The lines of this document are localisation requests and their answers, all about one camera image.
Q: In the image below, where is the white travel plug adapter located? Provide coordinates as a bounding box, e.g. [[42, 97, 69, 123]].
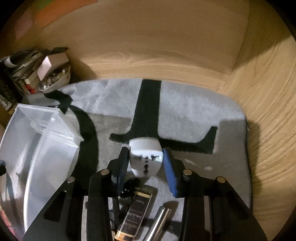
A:
[[129, 137, 164, 178]]

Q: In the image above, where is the silver metal tube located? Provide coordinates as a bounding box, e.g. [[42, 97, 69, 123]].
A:
[[143, 206, 171, 241]]

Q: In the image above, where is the clear plastic storage bin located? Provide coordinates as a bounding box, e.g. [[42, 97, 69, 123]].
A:
[[1, 104, 84, 240]]

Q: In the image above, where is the small black round object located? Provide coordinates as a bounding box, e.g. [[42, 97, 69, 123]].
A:
[[119, 177, 140, 198]]

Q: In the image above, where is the grey rug with black letters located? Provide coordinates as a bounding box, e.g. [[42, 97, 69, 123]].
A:
[[24, 79, 252, 240]]

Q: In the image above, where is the black gold cosmetic box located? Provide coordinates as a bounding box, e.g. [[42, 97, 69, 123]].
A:
[[114, 188, 152, 240]]

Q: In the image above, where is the white bowl of stones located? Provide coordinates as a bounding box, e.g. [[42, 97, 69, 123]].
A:
[[39, 64, 71, 93]]

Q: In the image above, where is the pink white small box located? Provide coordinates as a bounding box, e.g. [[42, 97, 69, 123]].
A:
[[37, 52, 69, 81]]

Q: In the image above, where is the stack of books and papers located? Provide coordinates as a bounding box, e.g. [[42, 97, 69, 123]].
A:
[[1, 47, 68, 95]]

